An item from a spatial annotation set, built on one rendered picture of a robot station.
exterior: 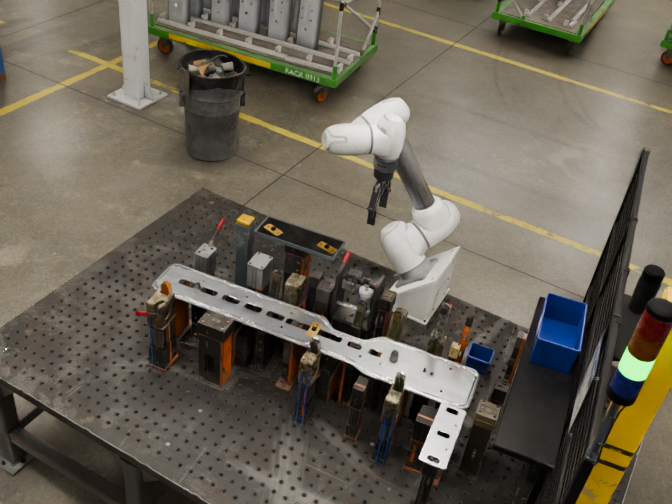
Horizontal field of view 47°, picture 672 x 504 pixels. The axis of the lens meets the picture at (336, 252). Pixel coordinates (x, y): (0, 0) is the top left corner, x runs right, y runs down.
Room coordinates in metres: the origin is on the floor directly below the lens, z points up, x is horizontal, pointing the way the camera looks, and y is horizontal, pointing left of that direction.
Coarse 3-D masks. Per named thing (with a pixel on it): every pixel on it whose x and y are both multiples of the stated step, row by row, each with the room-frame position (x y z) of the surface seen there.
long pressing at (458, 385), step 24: (192, 288) 2.42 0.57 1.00; (216, 288) 2.44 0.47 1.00; (240, 288) 2.46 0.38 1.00; (216, 312) 2.30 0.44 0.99; (240, 312) 2.31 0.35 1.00; (264, 312) 2.33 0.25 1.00; (288, 312) 2.35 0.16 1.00; (312, 312) 2.37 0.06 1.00; (288, 336) 2.22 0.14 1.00; (360, 360) 2.14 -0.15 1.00; (384, 360) 2.15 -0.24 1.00; (408, 360) 2.17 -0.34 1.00; (432, 360) 2.19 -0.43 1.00; (408, 384) 2.04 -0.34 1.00; (432, 384) 2.06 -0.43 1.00; (456, 384) 2.08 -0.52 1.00
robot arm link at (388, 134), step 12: (384, 120) 2.45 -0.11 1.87; (396, 120) 2.45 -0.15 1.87; (372, 132) 2.43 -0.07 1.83; (384, 132) 2.43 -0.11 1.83; (396, 132) 2.43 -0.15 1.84; (372, 144) 2.41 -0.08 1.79; (384, 144) 2.42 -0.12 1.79; (396, 144) 2.43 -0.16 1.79; (384, 156) 2.43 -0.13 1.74; (396, 156) 2.44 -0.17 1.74
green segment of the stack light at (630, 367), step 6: (624, 354) 1.35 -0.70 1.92; (630, 354) 1.34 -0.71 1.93; (624, 360) 1.34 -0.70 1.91; (630, 360) 1.33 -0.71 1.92; (636, 360) 1.32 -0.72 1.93; (624, 366) 1.34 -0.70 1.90; (630, 366) 1.33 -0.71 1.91; (636, 366) 1.32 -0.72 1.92; (642, 366) 1.32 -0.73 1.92; (648, 366) 1.32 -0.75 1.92; (624, 372) 1.33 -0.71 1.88; (630, 372) 1.32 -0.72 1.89; (636, 372) 1.32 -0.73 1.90; (642, 372) 1.32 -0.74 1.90; (648, 372) 1.33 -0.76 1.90; (630, 378) 1.32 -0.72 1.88; (636, 378) 1.32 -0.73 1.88; (642, 378) 1.32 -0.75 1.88
